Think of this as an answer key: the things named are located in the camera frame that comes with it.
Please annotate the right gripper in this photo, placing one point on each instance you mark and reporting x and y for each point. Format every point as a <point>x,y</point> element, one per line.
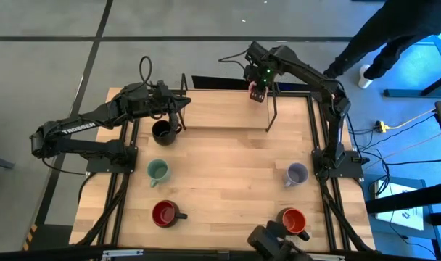
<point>262,74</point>

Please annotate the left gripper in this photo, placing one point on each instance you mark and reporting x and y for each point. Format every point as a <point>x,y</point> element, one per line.
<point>162,99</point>

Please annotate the all black coffee mug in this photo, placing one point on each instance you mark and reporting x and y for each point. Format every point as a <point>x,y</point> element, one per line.
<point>162,139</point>

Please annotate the green coffee mug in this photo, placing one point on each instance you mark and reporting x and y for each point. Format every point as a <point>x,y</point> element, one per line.
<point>159,170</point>

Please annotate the lavender coffee mug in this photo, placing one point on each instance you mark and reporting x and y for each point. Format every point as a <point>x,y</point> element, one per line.
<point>296,174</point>

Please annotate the black mug red inside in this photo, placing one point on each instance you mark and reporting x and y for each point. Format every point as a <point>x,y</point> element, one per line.
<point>164,214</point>

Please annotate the black mug orange inside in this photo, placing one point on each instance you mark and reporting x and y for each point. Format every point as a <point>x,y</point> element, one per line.
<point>293,220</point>

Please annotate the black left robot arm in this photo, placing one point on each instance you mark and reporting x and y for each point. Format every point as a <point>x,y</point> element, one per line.
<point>79,127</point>

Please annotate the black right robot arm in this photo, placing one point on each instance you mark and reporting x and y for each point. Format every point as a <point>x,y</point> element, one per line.
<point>307,76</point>

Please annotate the yellow power plug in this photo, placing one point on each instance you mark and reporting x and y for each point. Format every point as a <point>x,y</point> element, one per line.
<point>381,127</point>

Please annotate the person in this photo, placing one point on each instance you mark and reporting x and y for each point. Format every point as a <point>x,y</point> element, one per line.
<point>394,25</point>

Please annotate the black metal beam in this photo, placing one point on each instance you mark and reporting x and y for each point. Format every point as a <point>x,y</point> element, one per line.
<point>405,198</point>

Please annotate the white board with logo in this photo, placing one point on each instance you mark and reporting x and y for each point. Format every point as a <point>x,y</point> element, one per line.
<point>405,219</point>

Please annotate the black aluminium table frame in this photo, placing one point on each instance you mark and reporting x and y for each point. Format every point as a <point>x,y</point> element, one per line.
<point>293,94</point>

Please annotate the wooden shelf black metal frame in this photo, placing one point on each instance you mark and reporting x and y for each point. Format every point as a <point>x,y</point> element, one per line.
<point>220,112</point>

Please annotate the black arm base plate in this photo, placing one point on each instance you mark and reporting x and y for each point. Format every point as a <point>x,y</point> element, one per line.
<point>97,167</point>
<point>351,170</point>

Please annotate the blue metal frame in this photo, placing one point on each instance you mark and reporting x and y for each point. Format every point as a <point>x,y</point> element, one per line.
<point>405,93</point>

